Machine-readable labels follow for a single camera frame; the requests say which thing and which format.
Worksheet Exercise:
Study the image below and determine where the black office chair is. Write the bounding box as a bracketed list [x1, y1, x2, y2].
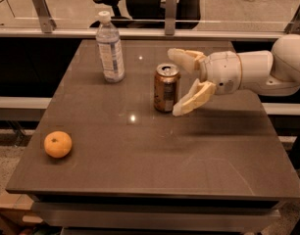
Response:
[93, 0, 201, 29]

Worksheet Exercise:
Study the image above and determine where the middle metal bracket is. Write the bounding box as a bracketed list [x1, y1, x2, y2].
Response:
[165, 0, 177, 36]

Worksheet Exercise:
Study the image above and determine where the right metal bracket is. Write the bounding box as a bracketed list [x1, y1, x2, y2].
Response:
[284, 4, 300, 35]

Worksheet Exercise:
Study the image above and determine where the clear plastic water bottle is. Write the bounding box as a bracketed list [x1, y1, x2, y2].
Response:
[96, 11, 125, 82]

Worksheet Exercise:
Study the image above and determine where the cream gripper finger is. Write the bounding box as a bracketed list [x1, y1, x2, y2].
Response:
[168, 48, 206, 73]
[173, 79, 216, 117]

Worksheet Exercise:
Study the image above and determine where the orange fruit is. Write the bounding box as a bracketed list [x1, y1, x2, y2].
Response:
[44, 131, 73, 159]

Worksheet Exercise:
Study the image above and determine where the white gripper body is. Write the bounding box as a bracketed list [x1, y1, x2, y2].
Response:
[200, 51, 241, 95]

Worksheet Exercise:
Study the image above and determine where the left metal bracket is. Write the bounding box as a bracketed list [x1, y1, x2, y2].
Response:
[32, 0, 56, 33]

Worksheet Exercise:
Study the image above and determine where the orange soda can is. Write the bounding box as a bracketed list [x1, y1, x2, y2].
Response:
[154, 63, 180, 113]

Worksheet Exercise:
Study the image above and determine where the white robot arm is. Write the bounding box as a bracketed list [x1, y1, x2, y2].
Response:
[168, 34, 300, 117]

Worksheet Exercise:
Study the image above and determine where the metal bracket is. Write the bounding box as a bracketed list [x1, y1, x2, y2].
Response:
[284, 4, 300, 35]
[165, 0, 177, 36]
[32, 0, 56, 33]

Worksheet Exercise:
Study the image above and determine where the grey table base frame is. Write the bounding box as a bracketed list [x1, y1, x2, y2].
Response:
[30, 194, 285, 235]

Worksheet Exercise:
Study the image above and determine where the glass partition panel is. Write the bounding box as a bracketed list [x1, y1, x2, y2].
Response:
[0, 0, 300, 31]

